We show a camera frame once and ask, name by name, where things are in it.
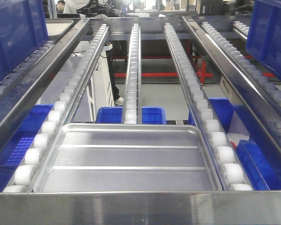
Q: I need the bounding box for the silver ribbed metal tray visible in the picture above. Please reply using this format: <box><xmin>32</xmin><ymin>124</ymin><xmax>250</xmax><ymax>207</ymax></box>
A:
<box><xmin>33</xmin><ymin>123</ymin><xmax>222</xmax><ymax>192</ymax></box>

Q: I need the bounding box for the steel divider rail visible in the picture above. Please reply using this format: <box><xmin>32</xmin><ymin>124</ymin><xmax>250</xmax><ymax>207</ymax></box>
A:
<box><xmin>0</xmin><ymin>18</ymin><xmax>90</xmax><ymax>153</ymax></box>
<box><xmin>182</xmin><ymin>16</ymin><xmax>281</xmax><ymax>154</ymax></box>

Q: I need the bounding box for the far left roller track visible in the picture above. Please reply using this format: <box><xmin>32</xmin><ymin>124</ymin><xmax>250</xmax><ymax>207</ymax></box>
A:
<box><xmin>0</xmin><ymin>40</ymin><xmax>54</xmax><ymax>101</ymax></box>

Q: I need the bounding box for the blue bin upper right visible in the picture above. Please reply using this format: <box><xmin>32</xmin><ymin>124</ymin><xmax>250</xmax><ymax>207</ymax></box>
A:
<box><xmin>246</xmin><ymin>0</ymin><xmax>281</xmax><ymax>81</ymax></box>

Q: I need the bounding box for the silver tray far left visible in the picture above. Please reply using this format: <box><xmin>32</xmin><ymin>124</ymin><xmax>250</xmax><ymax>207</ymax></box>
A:
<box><xmin>46</xmin><ymin>20</ymin><xmax>74</xmax><ymax>45</ymax></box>

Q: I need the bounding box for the right white roller track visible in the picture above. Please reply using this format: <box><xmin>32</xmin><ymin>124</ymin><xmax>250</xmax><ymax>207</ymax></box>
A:
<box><xmin>163</xmin><ymin>22</ymin><xmax>253</xmax><ymax>191</ymax></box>

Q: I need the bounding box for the person in background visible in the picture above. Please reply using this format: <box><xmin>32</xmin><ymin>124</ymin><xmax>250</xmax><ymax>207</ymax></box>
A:
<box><xmin>56</xmin><ymin>0</ymin><xmax>65</xmax><ymax>13</ymax></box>

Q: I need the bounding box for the right steel divider rail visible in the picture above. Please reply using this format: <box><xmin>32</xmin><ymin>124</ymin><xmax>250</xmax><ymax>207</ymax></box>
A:
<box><xmin>182</xmin><ymin>16</ymin><xmax>281</xmax><ymax>154</ymax></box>

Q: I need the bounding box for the blue bin below right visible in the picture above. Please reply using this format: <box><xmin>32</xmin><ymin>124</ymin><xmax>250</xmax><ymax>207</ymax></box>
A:
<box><xmin>209</xmin><ymin>97</ymin><xmax>281</xmax><ymax>190</ymax></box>

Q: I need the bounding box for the blue bin below centre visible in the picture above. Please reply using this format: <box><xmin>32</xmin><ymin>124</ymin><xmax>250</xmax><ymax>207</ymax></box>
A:
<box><xmin>95</xmin><ymin>106</ymin><xmax>167</xmax><ymax>124</ymax></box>

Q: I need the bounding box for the centre white roller track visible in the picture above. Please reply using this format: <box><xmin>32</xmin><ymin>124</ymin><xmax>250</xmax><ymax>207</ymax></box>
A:
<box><xmin>122</xmin><ymin>23</ymin><xmax>142</xmax><ymax>124</ymax></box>

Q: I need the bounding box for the red floor frame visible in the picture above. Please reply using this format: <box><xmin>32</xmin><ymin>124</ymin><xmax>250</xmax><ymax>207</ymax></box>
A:
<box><xmin>111</xmin><ymin>39</ymin><xmax>277</xmax><ymax>86</ymax></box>

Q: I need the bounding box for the left white roller track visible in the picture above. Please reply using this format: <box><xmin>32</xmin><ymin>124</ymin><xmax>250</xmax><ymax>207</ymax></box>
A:
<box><xmin>3</xmin><ymin>23</ymin><xmax>109</xmax><ymax>193</ymax></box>

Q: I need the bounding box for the steel front shelf rail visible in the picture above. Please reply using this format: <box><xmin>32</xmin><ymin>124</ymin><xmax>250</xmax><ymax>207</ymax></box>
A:
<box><xmin>0</xmin><ymin>191</ymin><xmax>281</xmax><ymax>225</ymax></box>

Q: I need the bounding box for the white roller track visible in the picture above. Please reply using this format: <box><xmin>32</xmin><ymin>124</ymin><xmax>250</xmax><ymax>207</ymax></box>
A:
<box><xmin>122</xmin><ymin>23</ymin><xmax>142</xmax><ymax>124</ymax></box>
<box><xmin>3</xmin><ymin>23</ymin><xmax>109</xmax><ymax>193</ymax></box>
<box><xmin>163</xmin><ymin>22</ymin><xmax>253</xmax><ymax>191</ymax></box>

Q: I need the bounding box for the blue bin upper left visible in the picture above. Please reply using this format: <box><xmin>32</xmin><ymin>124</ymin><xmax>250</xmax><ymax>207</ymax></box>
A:
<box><xmin>0</xmin><ymin>0</ymin><xmax>48</xmax><ymax>82</ymax></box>

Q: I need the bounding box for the blue bin below left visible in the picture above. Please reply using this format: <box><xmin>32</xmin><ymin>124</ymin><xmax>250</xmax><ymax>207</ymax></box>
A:
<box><xmin>0</xmin><ymin>104</ymin><xmax>53</xmax><ymax>192</ymax></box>

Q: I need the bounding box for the left steel divider rail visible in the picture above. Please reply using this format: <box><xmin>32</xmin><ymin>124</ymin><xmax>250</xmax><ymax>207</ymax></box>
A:
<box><xmin>0</xmin><ymin>18</ymin><xmax>90</xmax><ymax>153</ymax></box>

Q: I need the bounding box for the far right roller track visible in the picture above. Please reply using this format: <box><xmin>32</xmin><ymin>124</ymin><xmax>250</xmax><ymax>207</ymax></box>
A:
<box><xmin>201</xmin><ymin>21</ymin><xmax>281</xmax><ymax>108</ymax></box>

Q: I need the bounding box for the blue bin below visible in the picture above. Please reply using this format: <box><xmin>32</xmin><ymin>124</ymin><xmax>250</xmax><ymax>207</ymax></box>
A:
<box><xmin>0</xmin><ymin>104</ymin><xmax>53</xmax><ymax>192</ymax></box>
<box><xmin>209</xmin><ymin>97</ymin><xmax>281</xmax><ymax>190</ymax></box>
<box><xmin>95</xmin><ymin>106</ymin><xmax>167</xmax><ymax>124</ymax></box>

